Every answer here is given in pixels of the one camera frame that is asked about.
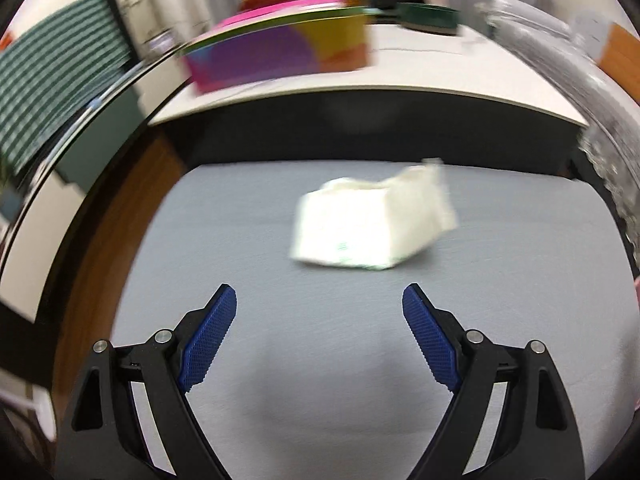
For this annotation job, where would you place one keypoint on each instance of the white topped coffee table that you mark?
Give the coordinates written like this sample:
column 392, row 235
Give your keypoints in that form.
column 425, row 70

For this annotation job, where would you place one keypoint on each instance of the orange cushion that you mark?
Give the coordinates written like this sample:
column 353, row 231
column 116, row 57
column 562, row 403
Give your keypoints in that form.
column 622, row 60

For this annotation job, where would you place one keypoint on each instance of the dark green bowl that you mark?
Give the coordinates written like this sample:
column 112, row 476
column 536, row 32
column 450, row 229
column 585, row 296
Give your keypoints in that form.
column 430, row 16

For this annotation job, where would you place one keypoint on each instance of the grey table mat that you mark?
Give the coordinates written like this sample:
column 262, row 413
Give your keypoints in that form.
column 310, row 360

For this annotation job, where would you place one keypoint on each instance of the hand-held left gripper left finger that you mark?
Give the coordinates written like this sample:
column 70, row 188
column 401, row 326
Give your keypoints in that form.
column 207, row 340

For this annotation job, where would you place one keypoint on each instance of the colourful tin box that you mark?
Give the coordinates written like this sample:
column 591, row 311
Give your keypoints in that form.
column 270, row 52

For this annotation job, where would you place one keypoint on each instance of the grey quilted sofa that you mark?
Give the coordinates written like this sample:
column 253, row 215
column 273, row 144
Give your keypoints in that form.
column 575, row 70

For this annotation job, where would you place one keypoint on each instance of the television cabinet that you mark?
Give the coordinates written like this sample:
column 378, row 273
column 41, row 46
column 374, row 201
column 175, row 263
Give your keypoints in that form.
column 75, row 160

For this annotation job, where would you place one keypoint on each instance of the white paper bag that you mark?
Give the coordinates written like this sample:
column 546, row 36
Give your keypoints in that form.
column 360, row 225

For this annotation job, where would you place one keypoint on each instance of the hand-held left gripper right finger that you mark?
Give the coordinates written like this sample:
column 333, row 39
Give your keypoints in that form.
column 432, row 340

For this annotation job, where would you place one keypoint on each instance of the decorative plant branches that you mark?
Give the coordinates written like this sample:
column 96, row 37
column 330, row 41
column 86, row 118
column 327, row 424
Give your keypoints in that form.
column 150, row 20

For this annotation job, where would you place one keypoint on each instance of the television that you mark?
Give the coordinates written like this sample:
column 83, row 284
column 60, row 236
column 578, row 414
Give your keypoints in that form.
column 55, row 75

